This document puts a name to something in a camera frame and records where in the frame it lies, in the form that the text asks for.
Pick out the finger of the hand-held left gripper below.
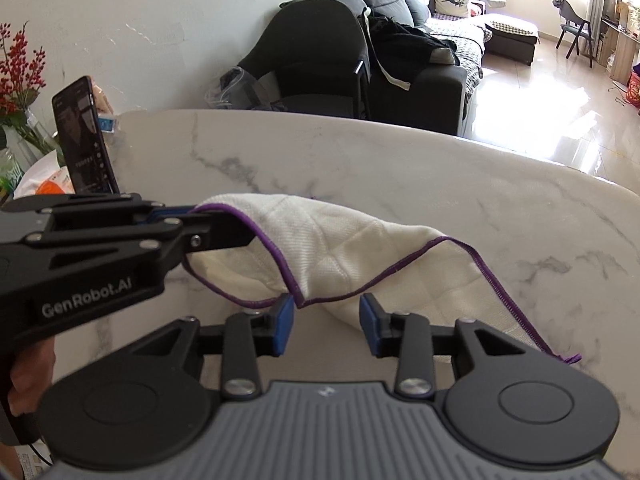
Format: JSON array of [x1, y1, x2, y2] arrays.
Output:
[[50, 194, 202, 222], [25, 210, 261, 273]]

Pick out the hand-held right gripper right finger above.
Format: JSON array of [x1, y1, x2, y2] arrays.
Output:
[[360, 292, 521, 400]]

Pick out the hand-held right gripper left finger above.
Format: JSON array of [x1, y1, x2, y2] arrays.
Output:
[[150, 294, 295, 401]]

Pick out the white towel with purple trim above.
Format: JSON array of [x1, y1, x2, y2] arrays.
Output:
[[185, 192, 583, 367]]

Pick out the person's left hand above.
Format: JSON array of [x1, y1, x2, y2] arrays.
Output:
[[7, 336, 56, 416]]

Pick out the black smartphone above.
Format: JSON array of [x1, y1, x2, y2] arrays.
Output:
[[51, 76, 121, 195]]

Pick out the white and orange plastic bag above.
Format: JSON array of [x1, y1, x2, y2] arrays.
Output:
[[12, 152, 77, 199]]

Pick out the clear plastic bag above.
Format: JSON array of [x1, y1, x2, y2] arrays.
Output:
[[204, 64, 287, 112]]

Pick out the black draped cloth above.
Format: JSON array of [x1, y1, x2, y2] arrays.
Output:
[[237, 0, 373, 122]]

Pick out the red berry branches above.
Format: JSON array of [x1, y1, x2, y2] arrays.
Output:
[[0, 21, 57, 162]]

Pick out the dark grey sofa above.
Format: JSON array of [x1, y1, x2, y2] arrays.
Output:
[[350, 0, 541, 137]]

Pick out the checkered sofa throw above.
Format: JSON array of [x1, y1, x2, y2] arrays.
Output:
[[429, 11, 539, 127]]

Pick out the white deer print pillow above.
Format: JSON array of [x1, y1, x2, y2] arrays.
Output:
[[434, 0, 472, 19]]

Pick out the wooden chair with grey seat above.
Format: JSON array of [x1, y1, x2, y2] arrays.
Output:
[[551, 0, 599, 69]]

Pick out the wooden desk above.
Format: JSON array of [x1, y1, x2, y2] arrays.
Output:
[[599, 14, 640, 87]]

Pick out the grey window curtain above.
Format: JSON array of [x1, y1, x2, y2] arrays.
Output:
[[587, 0, 619, 57]]

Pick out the black bag with white strap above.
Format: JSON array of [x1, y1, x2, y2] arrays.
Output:
[[366, 14, 462, 92]]

